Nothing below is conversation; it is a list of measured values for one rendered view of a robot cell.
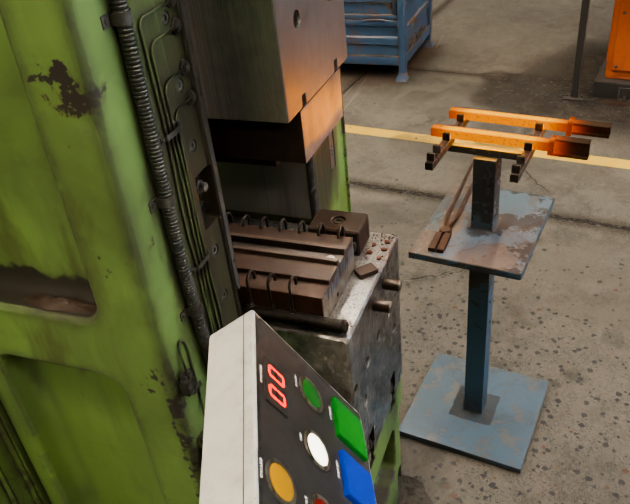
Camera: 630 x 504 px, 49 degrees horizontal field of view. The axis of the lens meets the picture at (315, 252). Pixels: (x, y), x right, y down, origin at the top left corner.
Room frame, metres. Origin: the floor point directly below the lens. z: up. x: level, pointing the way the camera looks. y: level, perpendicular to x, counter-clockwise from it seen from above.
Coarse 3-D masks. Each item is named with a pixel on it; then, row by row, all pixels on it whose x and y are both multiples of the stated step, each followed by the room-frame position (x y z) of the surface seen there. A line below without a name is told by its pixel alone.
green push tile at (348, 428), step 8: (336, 400) 0.73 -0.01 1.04; (336, 408) 0.71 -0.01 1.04; (344, 408) 0.73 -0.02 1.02; (336, 416) 0.70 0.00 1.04; (344, 416) 0.71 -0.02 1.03; (352, 416) 0.73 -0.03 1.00; (336, 424) 0.68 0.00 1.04; (344, 424) 0.69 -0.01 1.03; (352, 424) 0.71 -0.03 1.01; (360, 424) 0.73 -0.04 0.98; (336, 432) 0.67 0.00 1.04; (344, 432) 0.67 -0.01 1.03; (352, 432) 0.69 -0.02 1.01; (360, 432) 0.71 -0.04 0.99; (344, 440) 0.66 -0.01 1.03; (352, 440) 0.67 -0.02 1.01; (360, 440) 0.69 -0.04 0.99; (352, 448) 0.66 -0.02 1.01; (360, 448) 0.67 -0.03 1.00; (360, 456) 0.66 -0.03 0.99
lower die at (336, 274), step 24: (288, 240) 1.24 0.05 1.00; (312, 240) 1.24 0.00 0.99; (336, 240) 1.23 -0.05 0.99; (240, 264) 1.19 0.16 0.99; (264, 264) 1.18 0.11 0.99; (288, 264) 1.17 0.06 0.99; (312, 264) 1.16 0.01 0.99; (336, 264) 1.14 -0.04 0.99; (240, 288) 1.12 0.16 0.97; (264, 288) 1.11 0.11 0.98; (312, 288) 1.09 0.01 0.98; (336, 288) 1.13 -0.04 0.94; (312, 312) 1.06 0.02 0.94
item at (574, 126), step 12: (456, 108) 1.78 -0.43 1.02; (480, 120) 1.72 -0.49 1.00; (492, 120) 1.71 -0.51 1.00; (504, 120) 1.69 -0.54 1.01; (516, 120) 1.67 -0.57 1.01; (528, 120) 1.66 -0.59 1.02; (540, 120) 1.64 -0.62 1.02; (552, 120) 1.64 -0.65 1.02; (564, 120) 1.63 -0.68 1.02; (576, 120) 1.61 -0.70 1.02; (576, 132) 1.59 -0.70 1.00; (588, 132) 1.58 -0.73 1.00; (600, 132) 1.57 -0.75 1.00
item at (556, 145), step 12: (432, 132) 1.67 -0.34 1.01; (456, 132) 1.64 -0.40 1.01; (468, 132) 1.62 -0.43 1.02; (480, 132) 1.61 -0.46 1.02; (492, 132) 1.61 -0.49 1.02; (504, 144) 1.57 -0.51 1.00; (516, 144) 1.55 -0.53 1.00; (540, 144) 1.52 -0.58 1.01; (552, 144) 1.50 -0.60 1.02; (564, 144) 1.50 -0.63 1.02; (576, 144) 1.49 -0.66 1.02; (588, 144) 1.47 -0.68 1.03; (564, 156) 1.49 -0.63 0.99; (576, 156) 1.48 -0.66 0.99; (588, 156) 1.48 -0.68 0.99
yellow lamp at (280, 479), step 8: (272, 464) 0.51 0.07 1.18; (272, 472) 0.50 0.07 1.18; (280, 472) 0.51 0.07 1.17; (272, 480) 0.49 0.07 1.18; (280, 480) 0.50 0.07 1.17; (288, 480) 0.51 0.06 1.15; (280, 488) 0.49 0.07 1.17; (288, 488) 0.50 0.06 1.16; (280, 496) 0.48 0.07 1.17; (288, 496) 0.48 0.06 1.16
